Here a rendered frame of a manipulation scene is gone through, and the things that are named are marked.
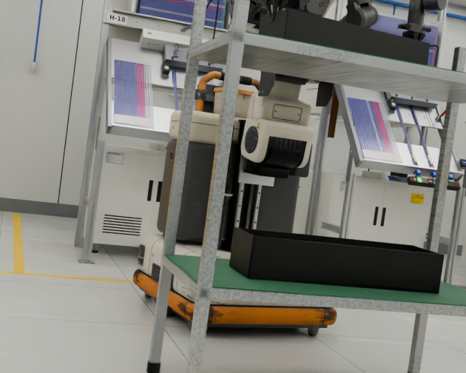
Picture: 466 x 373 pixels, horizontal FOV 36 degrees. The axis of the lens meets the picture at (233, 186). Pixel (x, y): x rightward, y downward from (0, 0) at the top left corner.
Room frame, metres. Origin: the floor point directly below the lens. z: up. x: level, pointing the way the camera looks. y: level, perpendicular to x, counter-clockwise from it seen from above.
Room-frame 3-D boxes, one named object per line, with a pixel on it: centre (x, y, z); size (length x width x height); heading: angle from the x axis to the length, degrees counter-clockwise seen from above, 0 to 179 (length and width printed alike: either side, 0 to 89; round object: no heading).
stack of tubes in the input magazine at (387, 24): (4.80, -0.94, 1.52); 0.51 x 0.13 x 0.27; 107
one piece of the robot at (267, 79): (2.71, -0.18, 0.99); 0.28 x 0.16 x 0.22; 117
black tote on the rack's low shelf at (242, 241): (2.04, -0.32, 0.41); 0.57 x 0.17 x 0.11; 107
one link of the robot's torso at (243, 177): (2.85, -0.18, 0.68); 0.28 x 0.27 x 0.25; 117
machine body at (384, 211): (4.90, -0.85, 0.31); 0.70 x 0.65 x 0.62; 107
